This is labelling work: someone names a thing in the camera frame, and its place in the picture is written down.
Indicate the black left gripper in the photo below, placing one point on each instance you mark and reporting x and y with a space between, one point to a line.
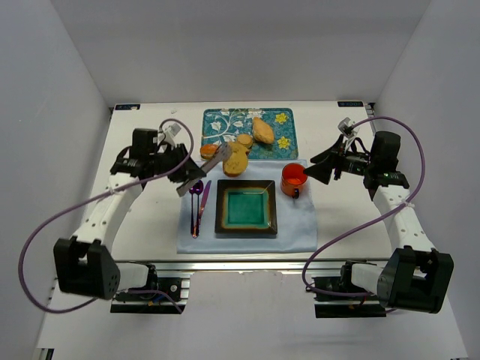
181 163

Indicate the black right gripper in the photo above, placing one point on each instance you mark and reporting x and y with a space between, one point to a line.
338 161

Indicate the stainless steel serving tongs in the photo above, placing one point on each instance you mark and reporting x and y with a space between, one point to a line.
222 153

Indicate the sliced brown bread loaf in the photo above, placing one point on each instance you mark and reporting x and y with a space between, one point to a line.
237 163

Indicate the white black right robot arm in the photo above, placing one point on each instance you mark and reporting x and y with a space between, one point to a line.
416 276

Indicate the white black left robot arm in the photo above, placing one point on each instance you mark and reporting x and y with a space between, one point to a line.
83 263

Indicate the large crusty bread roll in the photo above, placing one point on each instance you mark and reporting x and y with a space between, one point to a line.
262 132

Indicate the small round bread roll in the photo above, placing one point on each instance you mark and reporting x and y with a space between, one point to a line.
245 140

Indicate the iridescent purple fork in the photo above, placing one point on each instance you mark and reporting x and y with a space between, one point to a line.
192 221

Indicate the round sesame burger bun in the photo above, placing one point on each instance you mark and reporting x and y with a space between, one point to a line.
208 151

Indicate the iridescent purple spoon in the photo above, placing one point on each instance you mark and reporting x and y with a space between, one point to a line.
196 191

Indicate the iridescent purple knife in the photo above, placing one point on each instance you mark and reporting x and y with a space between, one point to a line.
204 200

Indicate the blue label right corner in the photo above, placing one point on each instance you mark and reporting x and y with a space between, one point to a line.
350 103

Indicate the blue label corner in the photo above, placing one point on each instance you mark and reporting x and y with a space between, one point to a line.
126 107
350 103

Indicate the teal floral serving tray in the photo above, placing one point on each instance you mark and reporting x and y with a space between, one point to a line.
225 125

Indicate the blue label left corner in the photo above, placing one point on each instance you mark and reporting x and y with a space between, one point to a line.
126 107

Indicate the light blue cloth placemat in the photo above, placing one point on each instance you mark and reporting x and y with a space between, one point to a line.
296 218

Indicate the square green glazed plate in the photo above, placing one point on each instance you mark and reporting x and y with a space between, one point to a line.
246 208

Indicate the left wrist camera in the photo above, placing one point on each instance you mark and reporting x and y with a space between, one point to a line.
167 135

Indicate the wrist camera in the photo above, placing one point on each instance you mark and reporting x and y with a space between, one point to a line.
347 128
167 135

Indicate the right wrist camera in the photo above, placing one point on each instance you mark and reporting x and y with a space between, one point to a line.
347 128

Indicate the orange mug black handle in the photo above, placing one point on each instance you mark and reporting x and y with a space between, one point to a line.
293 180

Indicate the aluminium frame rail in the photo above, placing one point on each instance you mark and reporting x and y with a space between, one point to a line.
246 265

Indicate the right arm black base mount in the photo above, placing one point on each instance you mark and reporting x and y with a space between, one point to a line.
342 307

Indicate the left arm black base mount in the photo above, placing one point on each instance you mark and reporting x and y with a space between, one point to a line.
169 296

